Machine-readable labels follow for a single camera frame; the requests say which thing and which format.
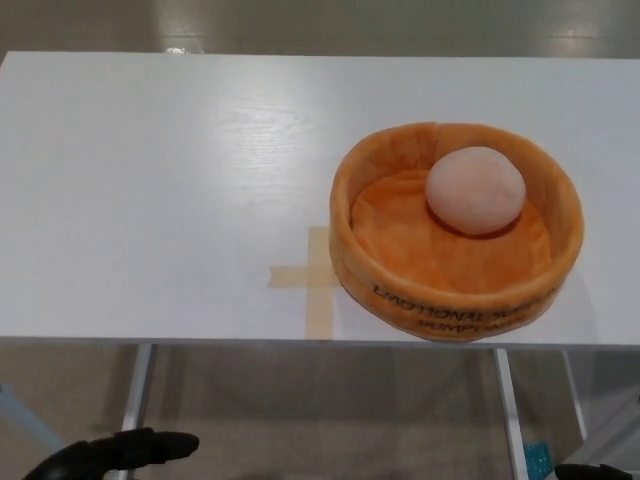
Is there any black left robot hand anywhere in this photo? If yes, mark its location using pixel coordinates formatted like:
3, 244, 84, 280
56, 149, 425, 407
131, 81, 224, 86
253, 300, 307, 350
24, 427, 201, 480

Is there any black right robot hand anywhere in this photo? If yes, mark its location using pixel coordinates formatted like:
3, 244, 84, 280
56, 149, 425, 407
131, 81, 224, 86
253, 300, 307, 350
554, 462, 637, 480

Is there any pink round plush toy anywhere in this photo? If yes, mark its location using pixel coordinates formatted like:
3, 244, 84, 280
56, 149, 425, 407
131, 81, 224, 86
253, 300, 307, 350
424, 147, 529, 237

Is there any orange plush round bowl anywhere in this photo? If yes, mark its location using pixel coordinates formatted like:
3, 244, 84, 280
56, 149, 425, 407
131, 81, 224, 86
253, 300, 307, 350
328, 119, 587, 347

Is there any teal patterned object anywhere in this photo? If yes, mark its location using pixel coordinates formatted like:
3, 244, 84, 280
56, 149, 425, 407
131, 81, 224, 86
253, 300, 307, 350
523, 440, 552, 480

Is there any white table leg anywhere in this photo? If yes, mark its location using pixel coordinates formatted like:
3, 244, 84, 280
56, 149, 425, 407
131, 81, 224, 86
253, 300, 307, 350
560, 349, 589, 441
119, 343, 157, 441
493, 347, 526, 480

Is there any light blue translucent bar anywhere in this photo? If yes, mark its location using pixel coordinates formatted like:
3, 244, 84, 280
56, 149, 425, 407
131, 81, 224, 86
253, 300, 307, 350
0, 383, 69, 454

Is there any short beige tape strip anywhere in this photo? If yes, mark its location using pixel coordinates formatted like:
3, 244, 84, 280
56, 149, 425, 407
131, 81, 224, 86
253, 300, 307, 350
267, 264, 344, 290

